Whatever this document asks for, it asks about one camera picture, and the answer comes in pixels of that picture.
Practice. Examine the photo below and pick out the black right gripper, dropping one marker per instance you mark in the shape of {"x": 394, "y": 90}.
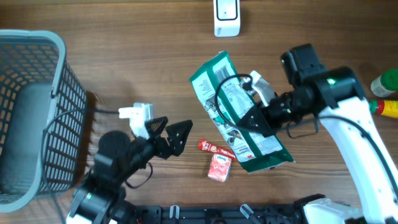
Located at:
{"x": 263, "y": 126}

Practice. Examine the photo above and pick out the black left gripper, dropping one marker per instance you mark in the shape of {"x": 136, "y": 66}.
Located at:
{"x": 176, "y": 145}

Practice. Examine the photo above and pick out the red stick sachet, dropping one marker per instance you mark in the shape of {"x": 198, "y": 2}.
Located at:
{"x": 207, "y": 146}

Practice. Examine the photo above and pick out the green 3M gloves package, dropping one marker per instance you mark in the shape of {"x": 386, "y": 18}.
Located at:
{"x": 253, "y": 151}

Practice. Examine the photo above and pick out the red small snack box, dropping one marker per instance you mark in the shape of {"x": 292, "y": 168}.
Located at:
{"x": 219, "y": 167}

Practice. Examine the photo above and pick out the green lid jar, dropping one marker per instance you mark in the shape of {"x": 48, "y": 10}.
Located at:
{"x": 385, "y": 84}

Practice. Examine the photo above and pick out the orange sauce bottle green cap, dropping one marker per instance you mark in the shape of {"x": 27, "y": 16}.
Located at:
{"x": 387, "y": 108}

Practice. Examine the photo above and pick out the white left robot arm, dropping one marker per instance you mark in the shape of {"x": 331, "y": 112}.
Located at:
{"x": 100, "y": 197}

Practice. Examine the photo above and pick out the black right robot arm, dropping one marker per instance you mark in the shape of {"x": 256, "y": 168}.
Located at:
{"x": 336, "y": 100}

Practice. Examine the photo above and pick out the white barcode scanner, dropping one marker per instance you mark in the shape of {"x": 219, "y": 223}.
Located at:
{"x": 227, "y": 18}

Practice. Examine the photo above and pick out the grey plastic mesh basket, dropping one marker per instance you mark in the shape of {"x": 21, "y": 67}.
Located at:
{"x": 42, "y": 117}

